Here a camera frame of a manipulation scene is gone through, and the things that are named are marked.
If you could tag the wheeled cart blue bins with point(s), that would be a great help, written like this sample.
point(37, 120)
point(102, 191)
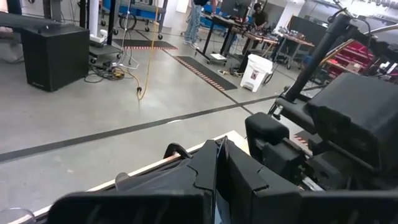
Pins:
point(140, 7)

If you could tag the red storage bins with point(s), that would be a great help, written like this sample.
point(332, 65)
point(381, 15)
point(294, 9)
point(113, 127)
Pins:
point(351, 59)

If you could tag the small white device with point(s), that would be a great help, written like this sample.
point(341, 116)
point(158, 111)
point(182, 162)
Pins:
point(98, 39)

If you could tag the black speaker box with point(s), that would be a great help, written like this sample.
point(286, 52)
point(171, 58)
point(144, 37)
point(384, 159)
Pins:
point(56, 59)

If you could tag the black desk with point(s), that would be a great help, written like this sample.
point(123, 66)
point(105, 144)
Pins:
point(217, 23)

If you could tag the wooden workbench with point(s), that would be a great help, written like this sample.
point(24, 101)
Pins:
point(267, 39)

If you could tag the black clamp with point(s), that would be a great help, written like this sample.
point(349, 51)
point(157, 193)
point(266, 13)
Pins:
point(174, 147)

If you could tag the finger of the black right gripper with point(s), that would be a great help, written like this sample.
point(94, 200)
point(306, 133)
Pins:
point(267, 130)

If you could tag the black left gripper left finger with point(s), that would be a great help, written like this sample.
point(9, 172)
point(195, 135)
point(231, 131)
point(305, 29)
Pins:
point(206, 168)

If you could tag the white trash bin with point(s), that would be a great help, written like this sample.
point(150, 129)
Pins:
point(255, 73)

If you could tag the dark grey plastic bin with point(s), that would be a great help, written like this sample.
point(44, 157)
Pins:
point(155, 179)

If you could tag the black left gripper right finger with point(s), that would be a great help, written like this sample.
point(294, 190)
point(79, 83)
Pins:
point(248, 183)

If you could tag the grey equipment stand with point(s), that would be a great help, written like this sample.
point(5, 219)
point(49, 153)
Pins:
point(295, 112)

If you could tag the black stand pole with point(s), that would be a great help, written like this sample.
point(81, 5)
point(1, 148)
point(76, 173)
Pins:
point(320, 53)

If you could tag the person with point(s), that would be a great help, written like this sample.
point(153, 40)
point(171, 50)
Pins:
point(259, 18)
point(194, 21)

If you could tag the black desk monitor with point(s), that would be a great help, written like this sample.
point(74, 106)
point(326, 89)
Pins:
point(233, 7)

